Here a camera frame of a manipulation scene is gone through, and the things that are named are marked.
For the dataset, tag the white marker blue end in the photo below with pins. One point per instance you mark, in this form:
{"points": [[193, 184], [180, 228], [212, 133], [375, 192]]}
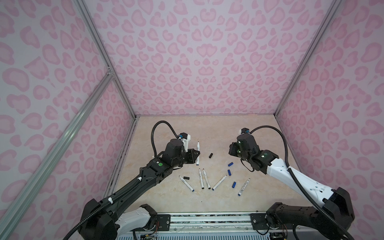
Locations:
{"points": [[187, 184]]}

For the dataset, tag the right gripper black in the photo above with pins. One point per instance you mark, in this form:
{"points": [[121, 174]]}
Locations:
{"points": [[232, 148]]}

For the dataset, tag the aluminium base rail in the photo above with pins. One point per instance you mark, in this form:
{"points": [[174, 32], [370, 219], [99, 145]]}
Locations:
{"points": [[219, 226]]}

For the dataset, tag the white marker blue tip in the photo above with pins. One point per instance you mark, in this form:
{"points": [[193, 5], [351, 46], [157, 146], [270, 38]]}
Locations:
{"points": [[219, 182]]}

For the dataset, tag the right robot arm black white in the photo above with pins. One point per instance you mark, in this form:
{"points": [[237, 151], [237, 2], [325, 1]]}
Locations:
{"points": [[331, 212]]}

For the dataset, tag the white marker far right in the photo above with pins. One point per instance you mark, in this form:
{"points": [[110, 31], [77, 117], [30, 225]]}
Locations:
{"points": [[244, 187]]}

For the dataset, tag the white marker centre left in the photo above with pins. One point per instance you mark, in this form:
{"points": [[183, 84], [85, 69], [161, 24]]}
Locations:
{"points": [[201, 179]]}

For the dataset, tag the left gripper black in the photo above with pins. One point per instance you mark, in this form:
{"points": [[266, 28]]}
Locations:
{"points": [[192, 157]]}

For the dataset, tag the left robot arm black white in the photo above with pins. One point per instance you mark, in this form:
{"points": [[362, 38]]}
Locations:
{"points": [[99, 218]]}

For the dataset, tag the aluminium frame strut diagonal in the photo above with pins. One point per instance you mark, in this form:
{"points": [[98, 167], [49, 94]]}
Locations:
{"points": [[21, 204]]}

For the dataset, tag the white marker centre right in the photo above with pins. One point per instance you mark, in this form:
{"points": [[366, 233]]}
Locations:
{"points": [[207, 179]]}

